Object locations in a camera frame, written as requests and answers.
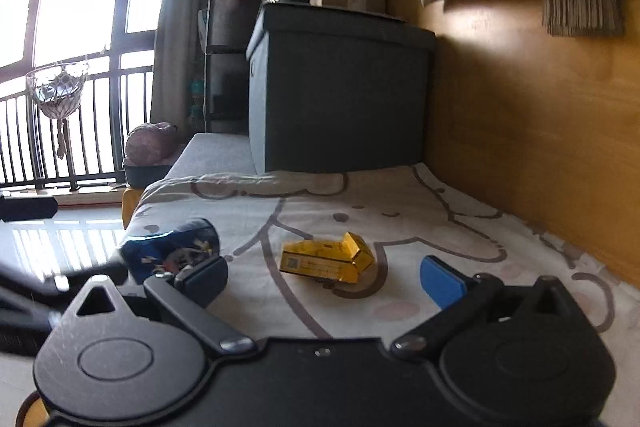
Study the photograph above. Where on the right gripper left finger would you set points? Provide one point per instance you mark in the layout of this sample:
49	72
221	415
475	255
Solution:
126	355

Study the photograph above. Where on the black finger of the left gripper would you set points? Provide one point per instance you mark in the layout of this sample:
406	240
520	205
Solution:
61	284

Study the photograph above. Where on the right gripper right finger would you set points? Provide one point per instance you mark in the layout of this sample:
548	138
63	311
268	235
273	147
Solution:
510	355

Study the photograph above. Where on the blue drink can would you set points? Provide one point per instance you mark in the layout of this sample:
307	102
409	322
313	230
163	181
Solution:
172	251

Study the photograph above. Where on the yellow cigarette box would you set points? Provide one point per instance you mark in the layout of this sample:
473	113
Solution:
342	261

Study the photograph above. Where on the hanging net basket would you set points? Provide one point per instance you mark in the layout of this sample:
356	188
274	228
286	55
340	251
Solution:
57	90

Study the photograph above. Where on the pink cushion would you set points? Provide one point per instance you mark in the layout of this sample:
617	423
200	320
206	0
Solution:
149	144

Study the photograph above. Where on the black balcony railing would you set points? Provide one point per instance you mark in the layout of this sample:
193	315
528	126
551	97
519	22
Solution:
111	105

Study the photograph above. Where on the cartoon print bed sheet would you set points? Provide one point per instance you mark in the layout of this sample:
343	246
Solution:
403	214

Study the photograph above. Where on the wooden bed backboard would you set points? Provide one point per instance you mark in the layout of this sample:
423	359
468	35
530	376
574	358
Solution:
543	127

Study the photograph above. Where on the grey curtain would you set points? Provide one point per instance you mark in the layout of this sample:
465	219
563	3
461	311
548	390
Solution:
176	55

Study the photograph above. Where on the dark storage box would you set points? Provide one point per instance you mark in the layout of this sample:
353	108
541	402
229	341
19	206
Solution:
334	90

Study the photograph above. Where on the fringed brown blanket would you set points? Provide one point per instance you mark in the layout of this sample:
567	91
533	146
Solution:
583	18

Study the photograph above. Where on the dark drawer tower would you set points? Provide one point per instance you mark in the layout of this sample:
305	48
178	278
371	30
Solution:
228	25

